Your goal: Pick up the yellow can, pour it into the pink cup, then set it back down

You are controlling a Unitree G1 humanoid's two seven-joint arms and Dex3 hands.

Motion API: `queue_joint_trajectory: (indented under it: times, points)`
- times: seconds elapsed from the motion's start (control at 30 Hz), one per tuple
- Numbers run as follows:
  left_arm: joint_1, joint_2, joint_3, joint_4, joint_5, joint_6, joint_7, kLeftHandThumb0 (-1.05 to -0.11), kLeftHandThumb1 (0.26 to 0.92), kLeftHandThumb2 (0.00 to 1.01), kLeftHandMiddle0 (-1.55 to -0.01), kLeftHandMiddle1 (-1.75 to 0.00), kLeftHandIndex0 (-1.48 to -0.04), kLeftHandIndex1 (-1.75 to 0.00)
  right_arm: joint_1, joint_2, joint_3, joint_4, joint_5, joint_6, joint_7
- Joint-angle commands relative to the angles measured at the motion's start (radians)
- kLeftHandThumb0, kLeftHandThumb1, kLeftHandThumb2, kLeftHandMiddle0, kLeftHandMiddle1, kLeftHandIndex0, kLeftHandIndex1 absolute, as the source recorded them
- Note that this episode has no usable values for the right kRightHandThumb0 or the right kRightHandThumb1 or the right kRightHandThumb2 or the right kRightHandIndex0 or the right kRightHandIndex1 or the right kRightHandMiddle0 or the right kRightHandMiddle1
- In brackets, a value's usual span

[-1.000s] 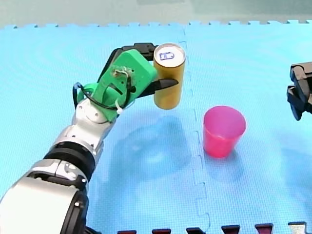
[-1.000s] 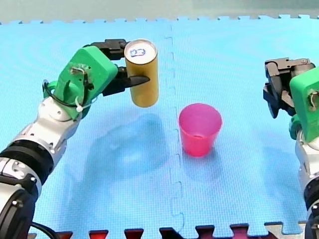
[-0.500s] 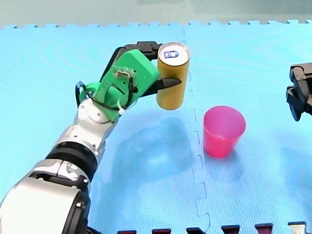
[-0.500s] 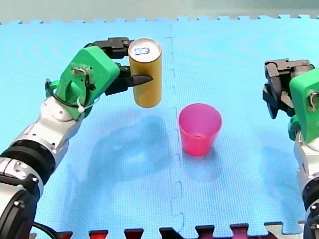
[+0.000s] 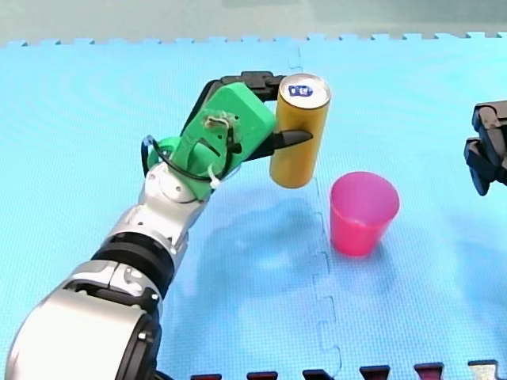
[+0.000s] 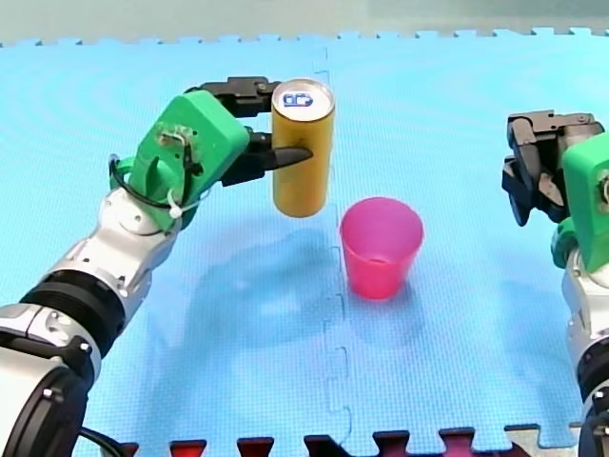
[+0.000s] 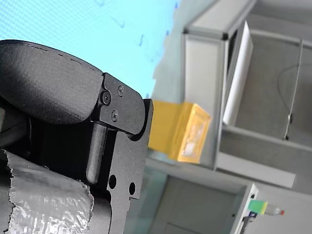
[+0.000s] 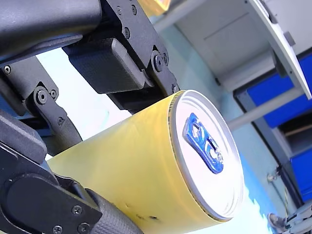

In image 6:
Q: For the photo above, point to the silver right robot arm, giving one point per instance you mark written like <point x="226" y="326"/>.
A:
<point x="587" y="266"/>

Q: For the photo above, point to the pink plastic cup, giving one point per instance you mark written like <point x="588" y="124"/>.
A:
<point x="378" y="252"/>

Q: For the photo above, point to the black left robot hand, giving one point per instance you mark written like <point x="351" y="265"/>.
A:
<point x="247" y="138"/>

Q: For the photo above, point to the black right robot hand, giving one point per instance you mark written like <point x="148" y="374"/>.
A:
<point x="535" y="166"/>

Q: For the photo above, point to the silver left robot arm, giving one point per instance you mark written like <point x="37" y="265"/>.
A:
<point x="119" y="247"/>

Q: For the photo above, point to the yellow drink can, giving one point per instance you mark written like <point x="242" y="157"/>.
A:
<point x="300" y="157"/>

